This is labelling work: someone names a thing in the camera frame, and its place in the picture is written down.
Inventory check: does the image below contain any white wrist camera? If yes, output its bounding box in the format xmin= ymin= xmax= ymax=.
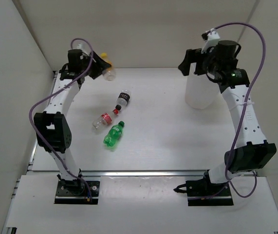
xmin=201 ymin=28 xmax=220 ymax=54
xmin=76 ymin=43 xmax=92 ymax=57

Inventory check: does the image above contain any green plastic bottle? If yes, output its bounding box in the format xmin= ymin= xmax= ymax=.
xmin=103 ymin=121 xmax=125 ymax=148

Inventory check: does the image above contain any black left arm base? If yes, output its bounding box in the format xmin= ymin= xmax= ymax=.
xmin=54 ymin=175 xmax=100 ymax=205

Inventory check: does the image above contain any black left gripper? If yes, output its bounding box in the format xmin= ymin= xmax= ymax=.
xmin=80 ymin=51 xmax=111 ymax=80

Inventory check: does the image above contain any black label clear bottle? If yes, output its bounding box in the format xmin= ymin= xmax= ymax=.
xmin=115 ymin=89 xmax=131 ymax=111

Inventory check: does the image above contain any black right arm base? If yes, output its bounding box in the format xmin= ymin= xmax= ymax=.
xmin=173 ymin=171 xmax=234 ymax=207

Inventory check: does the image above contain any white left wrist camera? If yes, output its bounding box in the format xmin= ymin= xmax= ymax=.
xmin=76 ymin=43 xmax=92 ymax=57

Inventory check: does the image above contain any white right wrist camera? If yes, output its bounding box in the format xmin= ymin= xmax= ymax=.
xmin=201 ymin=28 xmax=220 ymax=54

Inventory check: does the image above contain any yellow cap clear bottle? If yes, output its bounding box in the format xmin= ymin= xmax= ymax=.
xmin=100 ymin=53 xmax=116 ymax=81

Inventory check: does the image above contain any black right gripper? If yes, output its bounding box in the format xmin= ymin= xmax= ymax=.
xmin=180 ymin=45 xmax=222 ymax=77

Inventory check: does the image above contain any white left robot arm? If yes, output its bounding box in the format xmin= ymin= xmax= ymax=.
xmin=33 ymin=49 xmax=111 ymax=195

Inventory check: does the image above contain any white octagonal plastic bin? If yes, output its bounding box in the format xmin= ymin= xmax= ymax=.
xmin=185 ymin=73 xmax=220 ymax=110

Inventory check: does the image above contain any red label clear bottle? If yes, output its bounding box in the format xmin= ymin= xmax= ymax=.
xmin=93 ymin=109 xmax=119 ymax=132

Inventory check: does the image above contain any silver aluminium front rail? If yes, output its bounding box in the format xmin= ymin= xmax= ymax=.
xmin=82 ymin=170 xmax=205 ymax=177

